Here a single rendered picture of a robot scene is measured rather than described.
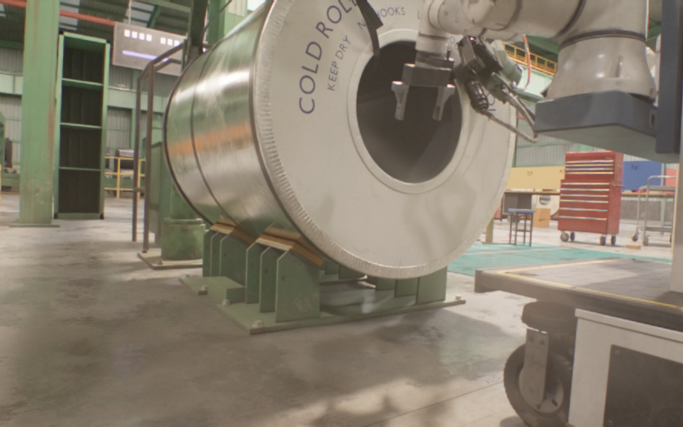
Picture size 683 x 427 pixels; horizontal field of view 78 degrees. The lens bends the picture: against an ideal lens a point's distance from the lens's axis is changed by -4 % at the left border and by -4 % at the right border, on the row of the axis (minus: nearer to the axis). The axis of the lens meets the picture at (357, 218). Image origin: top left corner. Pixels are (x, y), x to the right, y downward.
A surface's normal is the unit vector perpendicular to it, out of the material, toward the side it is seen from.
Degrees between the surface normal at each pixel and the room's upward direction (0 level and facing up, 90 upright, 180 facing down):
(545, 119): 90
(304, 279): 90
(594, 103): 90
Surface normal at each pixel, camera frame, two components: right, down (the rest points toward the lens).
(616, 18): -0.11, 0.04
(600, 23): -0.52, 0.06
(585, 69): -0.59, -0.36
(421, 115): -0.81, 0.19
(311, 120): 0.57, 0.06
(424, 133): -0.81, -0.10
